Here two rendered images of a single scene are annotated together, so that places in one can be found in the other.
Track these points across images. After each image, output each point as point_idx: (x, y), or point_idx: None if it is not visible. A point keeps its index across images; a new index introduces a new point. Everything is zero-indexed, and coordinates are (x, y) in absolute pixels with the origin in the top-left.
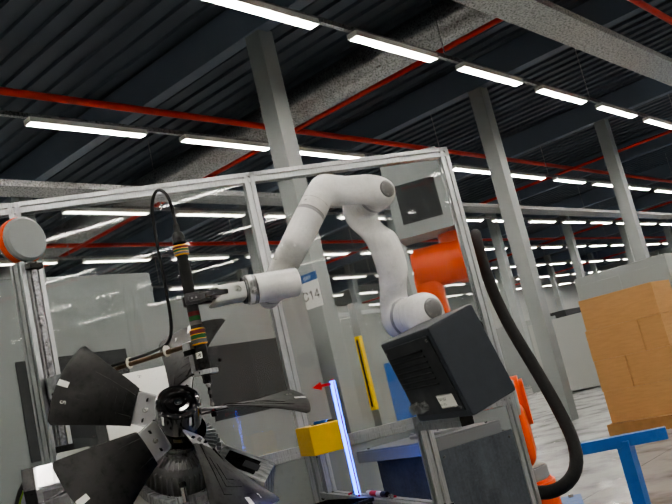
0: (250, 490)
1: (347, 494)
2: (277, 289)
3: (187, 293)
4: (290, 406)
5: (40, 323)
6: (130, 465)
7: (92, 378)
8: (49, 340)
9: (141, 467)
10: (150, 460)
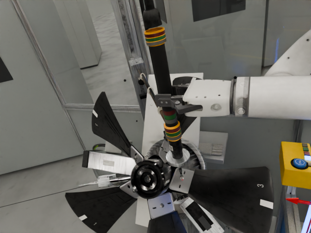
0: None
1: (293, 230)
2: (278, 115)
3: (158, 95)
4: (244, 229)
5: (123, 22)
6: (113, 204)
7: (107, 120)
8: (132, 32)
9: (123, 203)
10: (129, 200)
